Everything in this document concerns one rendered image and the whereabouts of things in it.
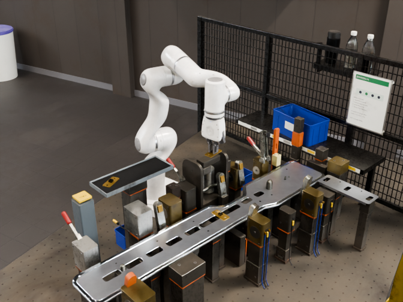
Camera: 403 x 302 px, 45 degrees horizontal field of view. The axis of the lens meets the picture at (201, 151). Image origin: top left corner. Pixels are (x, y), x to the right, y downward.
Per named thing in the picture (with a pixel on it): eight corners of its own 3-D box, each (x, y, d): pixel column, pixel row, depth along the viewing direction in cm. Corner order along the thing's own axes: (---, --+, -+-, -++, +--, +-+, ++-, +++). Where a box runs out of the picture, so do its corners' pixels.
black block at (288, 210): (289, 268, 231) (295, 217, 217) (273, 258, 237) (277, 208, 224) (296, 263, 234) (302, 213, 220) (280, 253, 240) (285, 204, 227)
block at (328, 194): (325, 247, 245) (333, 200, 232) (306, 236, 252) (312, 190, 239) (334, 241, 249) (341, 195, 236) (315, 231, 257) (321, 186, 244)
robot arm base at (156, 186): (130, 198, 274) (130, 170, 265) (150, 183, 288) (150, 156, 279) (158, 209, 266) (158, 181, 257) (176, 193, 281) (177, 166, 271)
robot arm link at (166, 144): (140, 165, 269) (140, 127, 257) (168, 158, 278) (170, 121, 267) (150, 176, 261) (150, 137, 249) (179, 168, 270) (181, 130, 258)
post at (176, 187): (174, 259, 236) (172, 189, 218) (168, 254, 239) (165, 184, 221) (182, 254, 239) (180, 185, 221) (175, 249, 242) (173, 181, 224)
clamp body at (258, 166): (258, 219, 266) (262, 163, 250) (244, 212, 272) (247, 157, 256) (265, 215, 270) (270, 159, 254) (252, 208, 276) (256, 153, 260)
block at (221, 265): (219, 271, 228) (220, 220, 215) (208, 263, 233) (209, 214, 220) (225, 266, 231) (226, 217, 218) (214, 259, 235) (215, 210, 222)
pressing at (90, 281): (99, 313, 167) (99, 310, 166) (67, 280, 181) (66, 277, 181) (327, 176, 251) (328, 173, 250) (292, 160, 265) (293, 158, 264)
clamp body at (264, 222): (262, 292, 217) (267, 229, 201) (243, 278, 224) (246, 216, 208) (271, 284, 221) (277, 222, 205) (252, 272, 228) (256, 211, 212)
